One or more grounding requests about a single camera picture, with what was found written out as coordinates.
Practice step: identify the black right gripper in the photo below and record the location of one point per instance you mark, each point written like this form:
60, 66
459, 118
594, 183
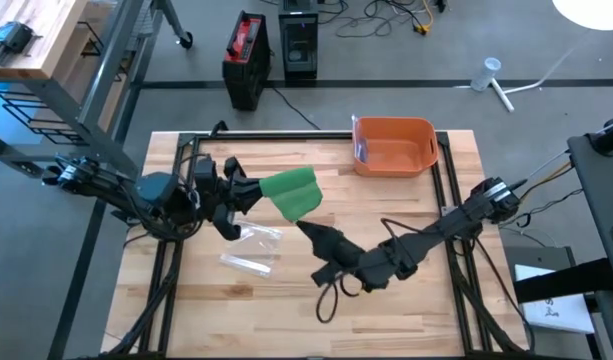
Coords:
338, 260

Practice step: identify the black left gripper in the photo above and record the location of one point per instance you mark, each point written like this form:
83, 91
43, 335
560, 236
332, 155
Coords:
228, 200

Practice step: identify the green knit bandage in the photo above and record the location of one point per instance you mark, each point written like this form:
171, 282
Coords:
293, 192

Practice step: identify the clear plastic zip bag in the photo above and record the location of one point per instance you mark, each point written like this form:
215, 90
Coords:
360, 142
253, 247

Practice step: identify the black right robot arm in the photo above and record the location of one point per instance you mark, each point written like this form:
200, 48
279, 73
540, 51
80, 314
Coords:
436, 232

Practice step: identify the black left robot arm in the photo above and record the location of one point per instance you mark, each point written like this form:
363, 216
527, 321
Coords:
101, 182

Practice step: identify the orange plastic tub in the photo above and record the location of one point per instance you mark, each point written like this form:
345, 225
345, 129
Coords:
396, 145

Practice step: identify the red and black power box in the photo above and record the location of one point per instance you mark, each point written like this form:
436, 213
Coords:
246, 60

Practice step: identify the black computer tower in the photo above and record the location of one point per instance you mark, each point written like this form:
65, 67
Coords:
298, 40

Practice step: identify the black rig base bar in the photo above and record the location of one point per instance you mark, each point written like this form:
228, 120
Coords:
81, 280

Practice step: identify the grey box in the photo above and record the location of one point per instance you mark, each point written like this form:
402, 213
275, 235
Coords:
536, 257

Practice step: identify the white cylinder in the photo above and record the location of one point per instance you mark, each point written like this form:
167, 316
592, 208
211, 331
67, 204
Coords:
486, 74

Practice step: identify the white paper box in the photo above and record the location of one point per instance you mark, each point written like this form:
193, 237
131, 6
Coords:
556, 310

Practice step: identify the wooden table on casters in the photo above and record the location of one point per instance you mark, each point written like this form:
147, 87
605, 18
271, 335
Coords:
36, 30

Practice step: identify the black side desk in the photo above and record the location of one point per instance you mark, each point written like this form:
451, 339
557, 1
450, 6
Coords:
601, 200

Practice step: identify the black cylinder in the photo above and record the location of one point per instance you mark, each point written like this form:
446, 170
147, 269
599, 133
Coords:
608, 137

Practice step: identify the white round-top stand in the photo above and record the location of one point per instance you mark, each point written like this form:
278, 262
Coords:
586, 10

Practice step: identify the black table edge rail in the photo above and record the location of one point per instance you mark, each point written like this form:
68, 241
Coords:
286, 135
306, 358

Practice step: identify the black table side rail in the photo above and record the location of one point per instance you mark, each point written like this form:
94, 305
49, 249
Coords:
176, 265
458, 300

